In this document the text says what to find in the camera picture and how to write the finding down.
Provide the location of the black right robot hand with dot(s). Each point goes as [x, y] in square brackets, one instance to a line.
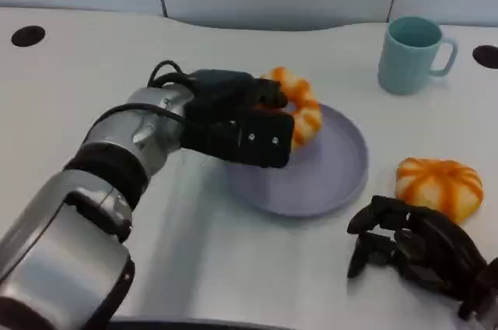
[432, 252]

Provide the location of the orange white toy bread roll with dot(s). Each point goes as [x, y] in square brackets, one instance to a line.
[439, 186]

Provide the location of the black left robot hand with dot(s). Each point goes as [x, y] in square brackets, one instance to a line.
[221, 92]

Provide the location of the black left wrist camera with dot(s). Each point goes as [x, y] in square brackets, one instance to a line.
[257, 143]

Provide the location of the pale green mug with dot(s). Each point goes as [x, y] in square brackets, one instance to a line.
[404, 63]

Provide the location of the lilac plate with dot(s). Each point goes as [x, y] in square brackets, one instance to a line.
[327, 178]

